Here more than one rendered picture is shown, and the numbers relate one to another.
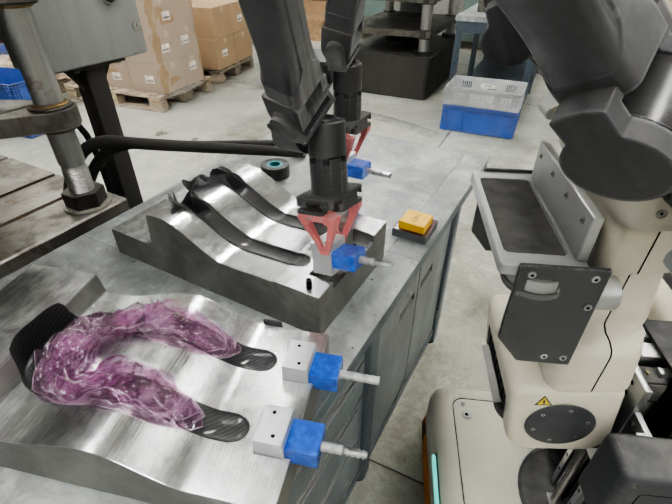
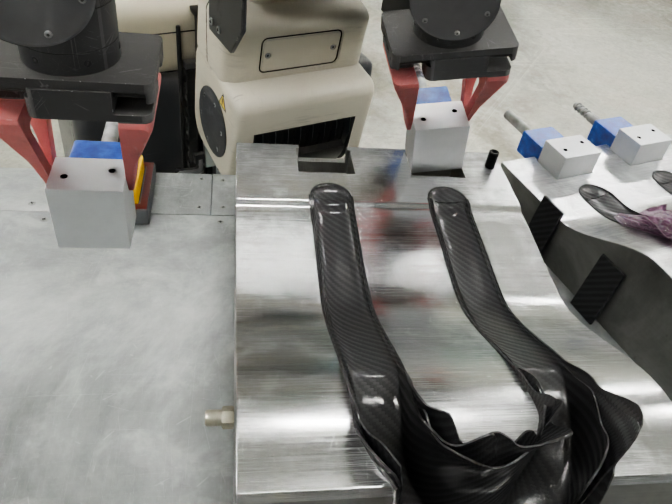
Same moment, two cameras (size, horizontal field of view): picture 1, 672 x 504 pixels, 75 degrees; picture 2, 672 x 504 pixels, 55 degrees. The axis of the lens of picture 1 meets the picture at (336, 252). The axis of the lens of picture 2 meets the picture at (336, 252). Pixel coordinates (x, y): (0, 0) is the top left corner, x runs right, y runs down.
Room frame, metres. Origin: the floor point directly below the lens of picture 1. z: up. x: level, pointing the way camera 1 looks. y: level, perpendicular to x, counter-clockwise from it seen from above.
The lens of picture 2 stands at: (0.99, 0.35, 1.24)
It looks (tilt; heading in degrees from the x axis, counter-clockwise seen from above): 42 degrees down; 228
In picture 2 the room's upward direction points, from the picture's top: 9 degrees clockwise
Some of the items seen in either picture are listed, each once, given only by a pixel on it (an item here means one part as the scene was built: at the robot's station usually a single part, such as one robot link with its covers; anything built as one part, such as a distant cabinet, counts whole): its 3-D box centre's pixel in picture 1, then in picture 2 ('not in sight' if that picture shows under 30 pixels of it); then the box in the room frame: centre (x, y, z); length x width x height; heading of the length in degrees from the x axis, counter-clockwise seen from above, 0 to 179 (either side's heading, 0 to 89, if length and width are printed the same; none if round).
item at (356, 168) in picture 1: (362, 169); (103, 163); (0.87, -0.06, 0.94); 0.13 x 0.05 x 0.05; 60
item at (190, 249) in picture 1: (246, 228); (415, 367); (0.74, 0.18, 0.87); 0.50 x 0.26 x 0.14; 61
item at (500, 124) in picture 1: (480, 114); not in sight; (3.69, -1.23, 0.11); 0.61 x 0.41 x 0.22; 64
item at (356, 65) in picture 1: (344, 76); not in sight; (0.90, -0.02, 1.12); 0.07 x 0.06 x 0.07; 67
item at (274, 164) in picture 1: (275, 169); not in sight; (1.12, 0.17, 0.82); 0.08 x 0.08 x 0.04
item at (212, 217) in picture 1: (246, 211); (439, 306); (0.73, 0.17, 0.92); 0.35 x 0.16 x 0.09; 61
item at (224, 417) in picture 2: not in sight; (219, 417); (0.88, 0.13, 0.84); 0.02 x 0.01 x 0.02; 151
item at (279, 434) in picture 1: (313, 444); (608, 131); (0.29, 0.03, 0.86); 0.13 x 0.05 x 0.05; 78
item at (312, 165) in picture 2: (357, 246); (322, 174); (0.67, -0.04, 0.87); 0.05 x 0.05 x 0.04; 61
